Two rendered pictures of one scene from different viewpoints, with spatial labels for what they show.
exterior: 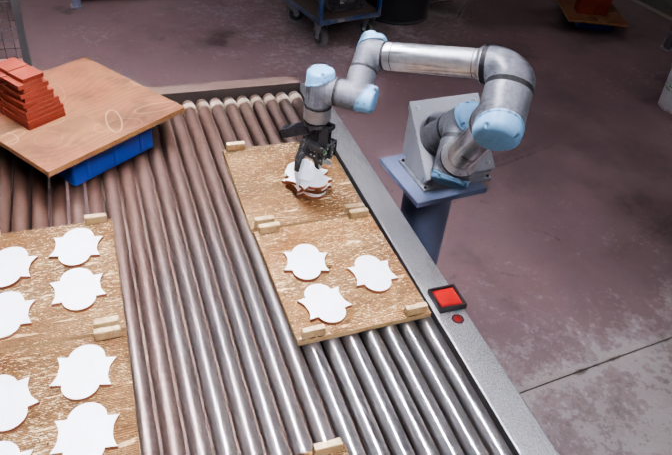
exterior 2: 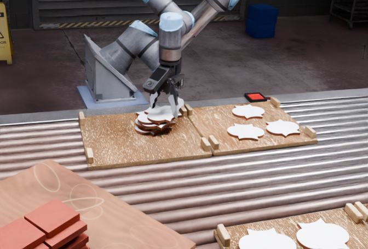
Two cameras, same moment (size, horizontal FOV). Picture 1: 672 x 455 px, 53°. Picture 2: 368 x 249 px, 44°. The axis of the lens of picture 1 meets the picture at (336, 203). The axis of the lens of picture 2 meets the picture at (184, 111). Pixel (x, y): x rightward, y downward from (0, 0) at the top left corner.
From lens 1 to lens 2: 2.17 m
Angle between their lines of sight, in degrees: 72
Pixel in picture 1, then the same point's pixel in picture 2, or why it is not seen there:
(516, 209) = not seen: outside the picture
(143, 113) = (59, 184)
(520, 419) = (326, 94)
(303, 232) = (210, 132)
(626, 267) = not seen: hidden behind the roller
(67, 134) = (106, 239)
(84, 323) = (355, 229)
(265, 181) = (144, 145)
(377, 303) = (272, 114)
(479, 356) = (293, 97)
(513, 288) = not seen: hidden behind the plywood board
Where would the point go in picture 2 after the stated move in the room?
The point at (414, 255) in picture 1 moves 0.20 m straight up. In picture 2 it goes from (218, 103) to (223, 59)
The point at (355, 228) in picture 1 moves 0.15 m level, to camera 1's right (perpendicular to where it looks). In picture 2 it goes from (201, 114) to (203, 99)
